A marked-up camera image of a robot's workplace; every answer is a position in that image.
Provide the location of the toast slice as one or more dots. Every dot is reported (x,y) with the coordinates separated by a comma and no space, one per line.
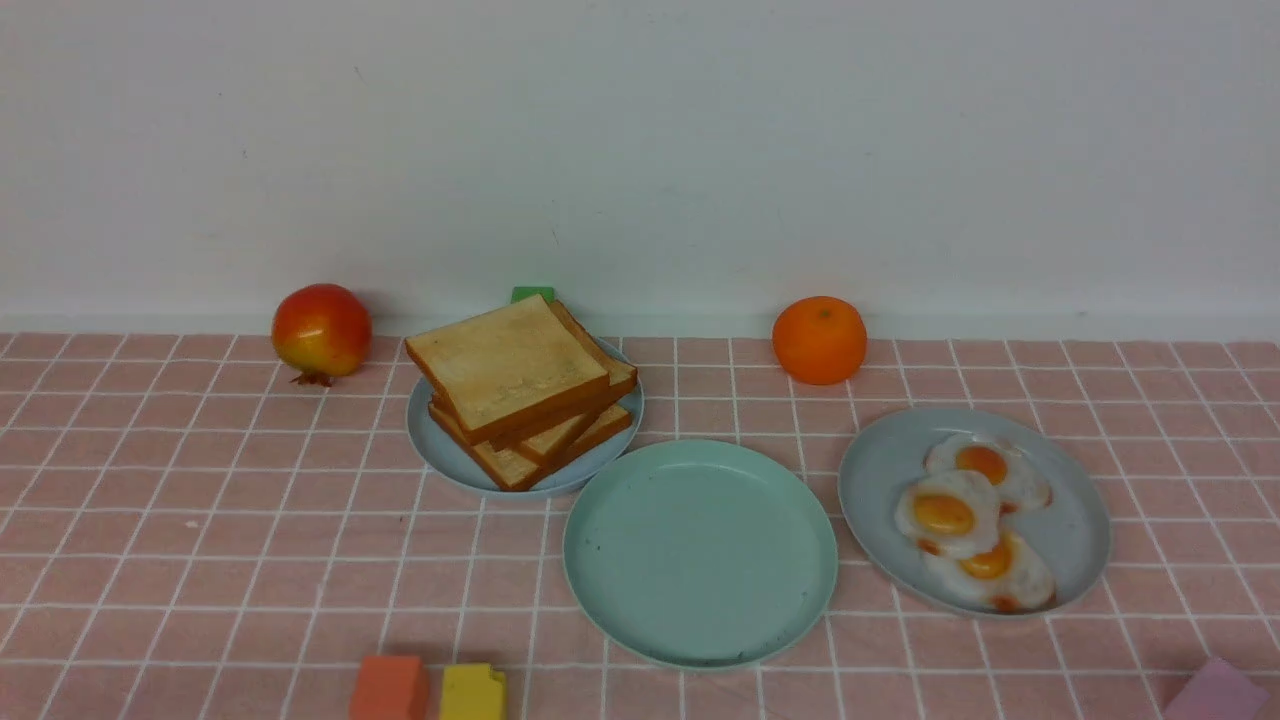
(501,370)
(513,472)
(547,422)
(574,436)

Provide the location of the fried egg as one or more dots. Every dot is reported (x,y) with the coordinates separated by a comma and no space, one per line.
(1010,578)
(951,514)
(1017,484)

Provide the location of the green block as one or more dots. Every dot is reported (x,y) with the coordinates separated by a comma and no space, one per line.
(520,293)

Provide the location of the orange fruit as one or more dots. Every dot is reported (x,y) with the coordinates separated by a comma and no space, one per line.
(820,341)

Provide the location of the green center plate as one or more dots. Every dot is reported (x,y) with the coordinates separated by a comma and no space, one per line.
(700,555)

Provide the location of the light blue bread plate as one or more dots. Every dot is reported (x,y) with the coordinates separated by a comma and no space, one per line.
(442,454)

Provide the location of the red yellow pomegranate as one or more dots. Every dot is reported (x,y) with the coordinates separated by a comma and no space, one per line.
(322,331)

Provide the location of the yellow block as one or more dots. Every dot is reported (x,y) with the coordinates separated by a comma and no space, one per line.
(473,692)

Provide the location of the orange block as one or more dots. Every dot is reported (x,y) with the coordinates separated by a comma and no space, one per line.
(394,687)

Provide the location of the grey egg plate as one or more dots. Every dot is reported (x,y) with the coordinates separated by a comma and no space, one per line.
(1073,535)

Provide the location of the pink checkered tablecloth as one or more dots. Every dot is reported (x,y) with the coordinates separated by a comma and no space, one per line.
(189,535)

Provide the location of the pink block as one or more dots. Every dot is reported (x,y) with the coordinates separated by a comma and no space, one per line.
(1218,690)

